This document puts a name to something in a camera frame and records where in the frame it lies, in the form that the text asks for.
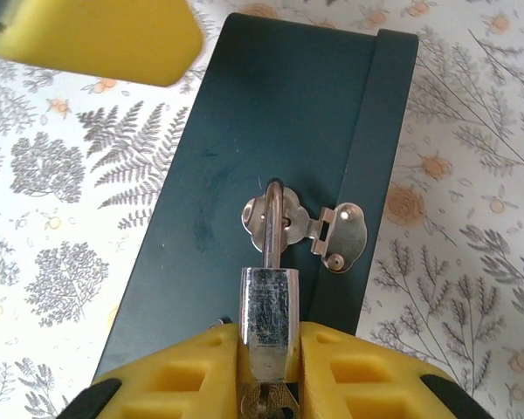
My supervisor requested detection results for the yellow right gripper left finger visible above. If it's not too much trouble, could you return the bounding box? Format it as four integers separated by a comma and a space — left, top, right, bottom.
63, 321, 251, 419

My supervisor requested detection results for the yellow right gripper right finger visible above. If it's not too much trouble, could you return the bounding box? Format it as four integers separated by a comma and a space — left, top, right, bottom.
294, 320, 493, 419

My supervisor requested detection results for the small silver key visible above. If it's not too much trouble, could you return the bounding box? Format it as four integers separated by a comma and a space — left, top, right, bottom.
239, 381, 300, 419

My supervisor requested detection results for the silver metal padlock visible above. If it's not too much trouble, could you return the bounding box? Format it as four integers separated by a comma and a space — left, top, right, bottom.
238, 179, 300, 388

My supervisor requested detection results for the silver hasp latch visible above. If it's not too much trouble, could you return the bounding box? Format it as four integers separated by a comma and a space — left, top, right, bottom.
240, 185, 369, 275

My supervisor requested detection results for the dark green box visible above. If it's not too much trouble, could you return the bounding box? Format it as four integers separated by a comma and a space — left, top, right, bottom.
89, 11, 419, 388

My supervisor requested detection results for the white floral print tablecloth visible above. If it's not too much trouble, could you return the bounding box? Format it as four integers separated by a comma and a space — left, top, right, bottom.
0, 0, 524, 419

